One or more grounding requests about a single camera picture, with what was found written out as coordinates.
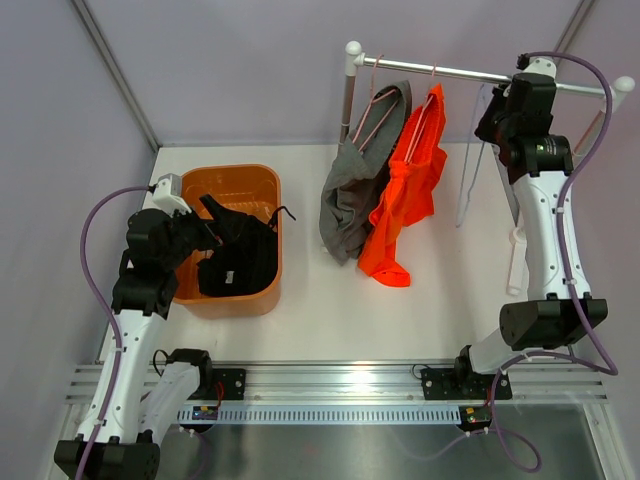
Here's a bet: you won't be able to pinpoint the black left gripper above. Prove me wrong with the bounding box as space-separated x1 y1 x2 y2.
161 194 247 270

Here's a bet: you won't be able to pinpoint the black shorts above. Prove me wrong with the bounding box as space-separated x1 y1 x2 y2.
197 206 288 298

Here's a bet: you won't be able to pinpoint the blue hanger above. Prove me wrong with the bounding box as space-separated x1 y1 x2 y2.
455 84 485 229

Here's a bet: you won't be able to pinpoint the pink hanger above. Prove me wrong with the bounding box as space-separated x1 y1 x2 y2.
352 54 398 153
404 63 437 164

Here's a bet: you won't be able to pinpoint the orange shorts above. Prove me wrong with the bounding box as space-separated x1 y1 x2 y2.
358 84 447 288

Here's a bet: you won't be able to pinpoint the grey shorts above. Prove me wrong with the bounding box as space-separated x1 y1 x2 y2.
319 80 413 265

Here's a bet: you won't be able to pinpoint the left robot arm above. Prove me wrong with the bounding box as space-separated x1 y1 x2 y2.
54 186 215 479

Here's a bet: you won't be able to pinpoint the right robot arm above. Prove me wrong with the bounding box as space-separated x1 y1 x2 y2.
450 73 608 400

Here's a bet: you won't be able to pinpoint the orange plastic basket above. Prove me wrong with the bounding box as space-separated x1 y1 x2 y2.
174 164 283 318

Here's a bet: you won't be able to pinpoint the metal clothes rack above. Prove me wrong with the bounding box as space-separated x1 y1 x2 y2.
319 38 636 296

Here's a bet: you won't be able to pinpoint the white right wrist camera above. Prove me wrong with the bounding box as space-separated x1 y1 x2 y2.
512 54 557 83

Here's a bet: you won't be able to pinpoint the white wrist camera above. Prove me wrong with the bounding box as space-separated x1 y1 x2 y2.
151 173 192 217
512 54 557 83

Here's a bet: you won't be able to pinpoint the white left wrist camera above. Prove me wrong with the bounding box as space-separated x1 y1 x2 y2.
151 173 192 217

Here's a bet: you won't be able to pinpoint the white slotted cable duct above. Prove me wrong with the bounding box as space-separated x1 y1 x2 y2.
172 403 462 426

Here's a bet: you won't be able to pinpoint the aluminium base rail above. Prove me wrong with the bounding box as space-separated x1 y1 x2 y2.
63 362 609 405

